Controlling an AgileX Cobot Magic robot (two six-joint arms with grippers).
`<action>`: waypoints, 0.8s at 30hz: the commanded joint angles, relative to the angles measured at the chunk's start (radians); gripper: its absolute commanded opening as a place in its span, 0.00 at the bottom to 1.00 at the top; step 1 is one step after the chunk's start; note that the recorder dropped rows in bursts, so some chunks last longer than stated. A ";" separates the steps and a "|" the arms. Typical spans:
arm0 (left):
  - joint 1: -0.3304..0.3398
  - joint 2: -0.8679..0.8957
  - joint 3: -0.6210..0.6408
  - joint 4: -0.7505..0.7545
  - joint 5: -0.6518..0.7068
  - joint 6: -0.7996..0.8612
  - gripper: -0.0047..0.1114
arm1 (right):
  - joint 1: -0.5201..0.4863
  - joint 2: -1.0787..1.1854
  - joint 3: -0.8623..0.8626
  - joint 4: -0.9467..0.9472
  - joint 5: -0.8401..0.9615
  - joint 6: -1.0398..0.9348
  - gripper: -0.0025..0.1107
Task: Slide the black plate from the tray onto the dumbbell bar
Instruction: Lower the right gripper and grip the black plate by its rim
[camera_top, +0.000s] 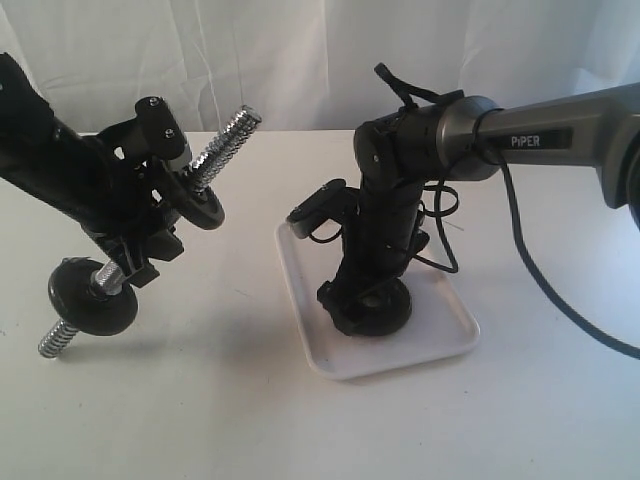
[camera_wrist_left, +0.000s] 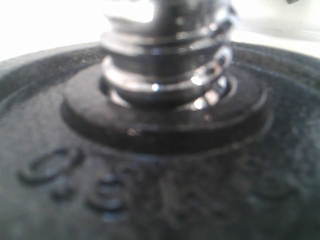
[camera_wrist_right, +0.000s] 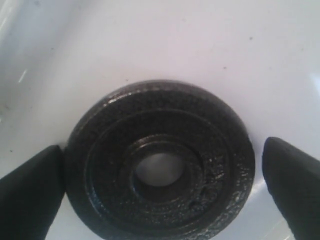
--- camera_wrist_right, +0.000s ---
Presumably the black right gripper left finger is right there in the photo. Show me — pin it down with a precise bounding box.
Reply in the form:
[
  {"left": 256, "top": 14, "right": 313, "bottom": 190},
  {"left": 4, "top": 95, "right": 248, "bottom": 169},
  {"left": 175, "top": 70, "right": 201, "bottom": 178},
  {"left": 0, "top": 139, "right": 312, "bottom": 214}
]
[{"left": 0, "top": 145, "right": 66, "bottom": 240}]

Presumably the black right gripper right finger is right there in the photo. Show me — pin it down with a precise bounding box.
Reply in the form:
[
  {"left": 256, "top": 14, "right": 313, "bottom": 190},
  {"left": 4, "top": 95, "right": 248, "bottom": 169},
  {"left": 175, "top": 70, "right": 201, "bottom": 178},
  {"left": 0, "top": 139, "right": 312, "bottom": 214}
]
[{"left": 262, "top": 137, "right": 320, "bottom": 240}]

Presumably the black weight plate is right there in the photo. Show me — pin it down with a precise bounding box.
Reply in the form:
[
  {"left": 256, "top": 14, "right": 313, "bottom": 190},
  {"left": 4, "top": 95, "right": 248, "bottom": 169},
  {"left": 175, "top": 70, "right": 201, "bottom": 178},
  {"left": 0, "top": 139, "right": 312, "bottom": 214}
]
[{"left": 64, "top": 80, "right": 255, "bottom": 240}]

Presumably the white plastic tray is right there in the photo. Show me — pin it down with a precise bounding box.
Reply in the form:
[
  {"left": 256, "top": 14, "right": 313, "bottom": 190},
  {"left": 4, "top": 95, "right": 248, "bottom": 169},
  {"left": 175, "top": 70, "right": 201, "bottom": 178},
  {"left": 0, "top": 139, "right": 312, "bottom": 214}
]
[{"left": 0, "top": 0, "right": 320, "bottom": 240}]

